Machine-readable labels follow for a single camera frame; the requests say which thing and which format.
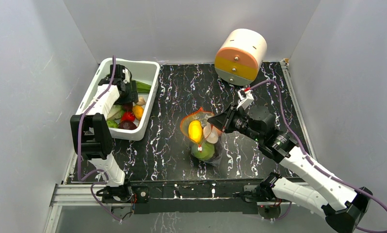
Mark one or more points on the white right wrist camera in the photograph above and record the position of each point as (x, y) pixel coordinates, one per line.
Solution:
(245, 98)

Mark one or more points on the white plastic bin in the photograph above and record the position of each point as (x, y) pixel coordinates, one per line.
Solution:
(142, 71)

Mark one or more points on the beige garlic bulb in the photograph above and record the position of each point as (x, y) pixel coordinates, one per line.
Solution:
(141, 101)

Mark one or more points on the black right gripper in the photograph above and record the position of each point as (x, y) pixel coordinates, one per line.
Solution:
(227, 118)

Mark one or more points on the orange mango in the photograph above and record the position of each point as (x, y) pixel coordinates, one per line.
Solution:
(138, 112)

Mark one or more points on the clear zip top bag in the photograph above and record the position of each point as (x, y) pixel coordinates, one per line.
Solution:
(203, 116)

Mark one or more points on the yellow lemon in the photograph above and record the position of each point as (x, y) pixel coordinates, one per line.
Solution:
(195, 131)

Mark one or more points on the dark green leaf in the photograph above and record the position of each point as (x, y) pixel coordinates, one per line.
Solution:
(143, 88)

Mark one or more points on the red pepper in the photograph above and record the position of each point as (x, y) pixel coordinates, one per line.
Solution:
(128, 116)

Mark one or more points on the green lettuce leaf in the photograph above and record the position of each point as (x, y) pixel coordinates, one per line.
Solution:
(115, 113)

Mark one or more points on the round pastel drawer cabinet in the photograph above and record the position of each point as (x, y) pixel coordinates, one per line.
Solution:
(240, 57)

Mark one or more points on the small green sprout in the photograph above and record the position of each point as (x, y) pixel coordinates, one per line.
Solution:
(112, 124)

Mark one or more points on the dark red plum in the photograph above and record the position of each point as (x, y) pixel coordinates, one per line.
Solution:
(127, 125)

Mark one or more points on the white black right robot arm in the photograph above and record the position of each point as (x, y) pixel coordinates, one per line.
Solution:
(342, 207)

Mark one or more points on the green cabbage ball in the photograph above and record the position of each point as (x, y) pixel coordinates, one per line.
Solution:
(203, 152)

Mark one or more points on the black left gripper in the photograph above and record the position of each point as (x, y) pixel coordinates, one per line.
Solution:
(132, 97)

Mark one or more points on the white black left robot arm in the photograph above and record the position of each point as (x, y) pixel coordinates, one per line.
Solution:
(92, 137)

